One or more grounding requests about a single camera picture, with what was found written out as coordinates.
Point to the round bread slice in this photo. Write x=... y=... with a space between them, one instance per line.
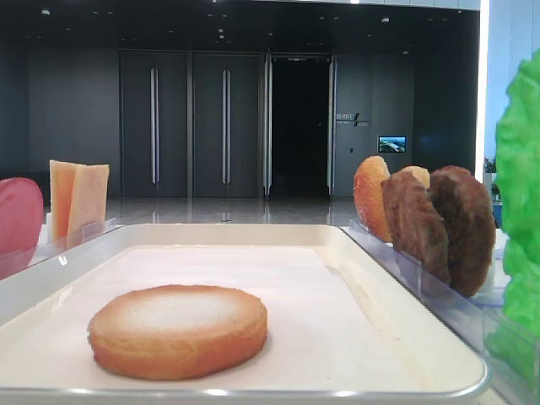
x=178 y=332

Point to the green lettuce leaf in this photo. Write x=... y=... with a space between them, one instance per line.
x=517 y=158

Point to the front bread slice in holder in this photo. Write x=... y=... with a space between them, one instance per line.
x=368 y=198

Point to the bread slice in holder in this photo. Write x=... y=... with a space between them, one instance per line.
x=419 y=173
x=368 y=198

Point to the front brown meat patty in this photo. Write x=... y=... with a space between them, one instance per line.
x=415 y=226

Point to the brown meat patty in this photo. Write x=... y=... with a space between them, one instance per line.
x=415 y=226
x=466 y=209

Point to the rear bread slice in holder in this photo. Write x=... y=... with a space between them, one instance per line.
x=419 y=173

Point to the front pale cheese slice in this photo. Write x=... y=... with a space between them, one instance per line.
x=89 y=196

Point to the clear acrylic cheese holder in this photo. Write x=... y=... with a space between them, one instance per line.
x=47 y=247

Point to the rear brown meat patty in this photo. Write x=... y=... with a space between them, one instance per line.
x=466 y=209

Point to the rear orange cheese slice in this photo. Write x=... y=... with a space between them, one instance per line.
x=62 y=176

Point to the red tomato slice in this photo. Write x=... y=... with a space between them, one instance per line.
x=22 y=214

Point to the clear acrylic tomato holder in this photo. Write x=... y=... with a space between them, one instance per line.
x=15 y=262

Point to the dark double door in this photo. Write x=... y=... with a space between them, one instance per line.
x=190 y=124

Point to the white serving tray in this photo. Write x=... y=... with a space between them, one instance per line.
x=342 y=330

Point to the clear acrylic patty holder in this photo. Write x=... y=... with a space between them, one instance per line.
x=463 y=315

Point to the small wall display screen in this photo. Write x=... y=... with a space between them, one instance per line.
x=392 y=144

